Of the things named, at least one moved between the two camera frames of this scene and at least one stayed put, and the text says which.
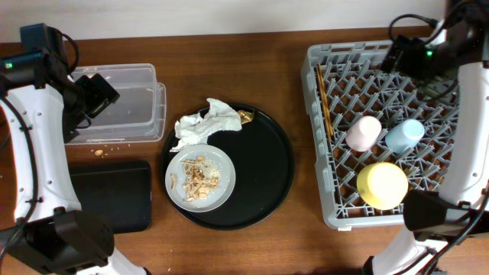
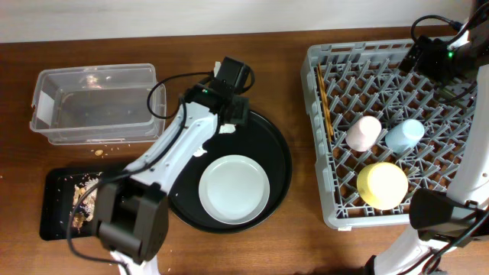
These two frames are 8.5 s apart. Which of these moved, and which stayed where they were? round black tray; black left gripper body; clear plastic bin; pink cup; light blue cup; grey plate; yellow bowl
Moved: black left gripper body; grey plate
Stayed: yellow bowl; pink cup; clear plastic bin; round black tray; light blue cup
